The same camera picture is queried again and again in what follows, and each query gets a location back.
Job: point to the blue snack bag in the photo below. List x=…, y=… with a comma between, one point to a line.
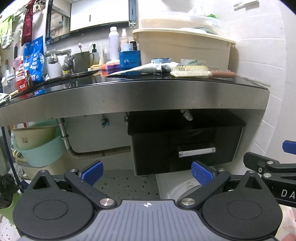
x=33, y=59

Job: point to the grey metal mug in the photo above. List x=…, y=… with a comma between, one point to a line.
x=83, y=61

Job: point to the chrome faucet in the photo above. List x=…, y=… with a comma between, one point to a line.
x=68, y=61

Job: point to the blue cartoon box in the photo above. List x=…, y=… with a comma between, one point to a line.
x=129, y=59

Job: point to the white plastic hook bracket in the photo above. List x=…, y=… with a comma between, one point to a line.
x=186, y=114

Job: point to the white wipes packet green print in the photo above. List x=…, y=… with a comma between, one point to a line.
x=192, y=62

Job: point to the black drawer with metal handle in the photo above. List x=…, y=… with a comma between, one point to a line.
x=158, y=153

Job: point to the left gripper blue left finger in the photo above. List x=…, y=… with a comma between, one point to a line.
x=82, y=181

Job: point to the steel edged black countertop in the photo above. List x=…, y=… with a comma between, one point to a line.
x=97, y=94

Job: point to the red packet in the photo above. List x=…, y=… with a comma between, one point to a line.
x=17, y=65

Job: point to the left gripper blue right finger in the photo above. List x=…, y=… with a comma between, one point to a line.
x=212, y=182

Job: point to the beige plastic basin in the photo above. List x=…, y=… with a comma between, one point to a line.
x=33, y=137

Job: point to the beige plastic storage tub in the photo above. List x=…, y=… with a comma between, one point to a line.
x=200, y=38

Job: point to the white plastic bottle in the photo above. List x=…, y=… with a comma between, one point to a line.
x=114, y=44

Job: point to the cream brush with brown handle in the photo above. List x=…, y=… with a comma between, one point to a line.
x=199, y=71

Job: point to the teal plastic basin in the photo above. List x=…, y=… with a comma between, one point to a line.
x=47, y=153

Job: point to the white floor appliance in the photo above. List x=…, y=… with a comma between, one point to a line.
x=173, y=185

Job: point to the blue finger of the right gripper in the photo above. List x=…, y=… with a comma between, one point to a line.
x=289, y=147

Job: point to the purple box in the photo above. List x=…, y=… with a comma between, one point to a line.
x=113, y=68

